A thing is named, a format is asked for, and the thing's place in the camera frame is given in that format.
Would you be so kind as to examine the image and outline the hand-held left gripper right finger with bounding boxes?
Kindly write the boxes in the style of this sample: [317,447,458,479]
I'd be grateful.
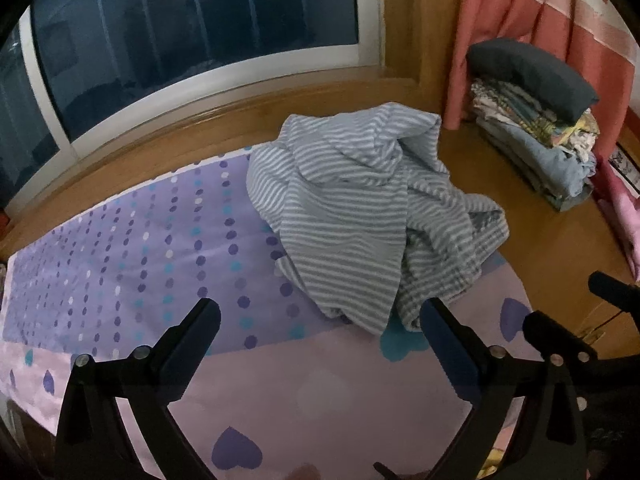
[420,297,588,480]

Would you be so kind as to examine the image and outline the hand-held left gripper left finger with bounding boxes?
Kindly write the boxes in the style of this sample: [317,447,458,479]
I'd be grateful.
[54,299,221,480]

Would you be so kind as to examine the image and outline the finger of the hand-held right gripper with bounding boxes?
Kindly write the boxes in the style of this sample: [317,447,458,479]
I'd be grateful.
[589,271,640,317]
[522,310,598,363]

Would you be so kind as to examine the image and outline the grey white striped pants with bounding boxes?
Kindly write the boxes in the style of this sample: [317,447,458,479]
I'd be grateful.
[247,102,511,335]

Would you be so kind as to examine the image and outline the stack of folded clothes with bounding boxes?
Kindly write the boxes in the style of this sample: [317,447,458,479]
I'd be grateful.
[470,77,600,212]

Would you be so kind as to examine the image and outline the pink cloth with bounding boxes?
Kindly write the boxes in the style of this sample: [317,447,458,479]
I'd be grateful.
[595,157,640,281]

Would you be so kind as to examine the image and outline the purple pink dotted blanket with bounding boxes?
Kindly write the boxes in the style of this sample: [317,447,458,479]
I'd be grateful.
[0,152,538,480]

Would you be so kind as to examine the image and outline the wooden window ledge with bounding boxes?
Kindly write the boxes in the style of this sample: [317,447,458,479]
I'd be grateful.
[0,0,640,361]

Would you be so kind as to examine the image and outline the dark grey cushion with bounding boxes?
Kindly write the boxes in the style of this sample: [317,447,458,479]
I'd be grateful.
[466,38,600,125]

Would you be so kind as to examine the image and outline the pink curtain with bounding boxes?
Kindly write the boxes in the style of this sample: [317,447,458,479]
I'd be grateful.
[442,0,638,161]

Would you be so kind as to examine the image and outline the white framed window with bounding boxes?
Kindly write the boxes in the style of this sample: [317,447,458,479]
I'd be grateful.
[0,0,386,211]

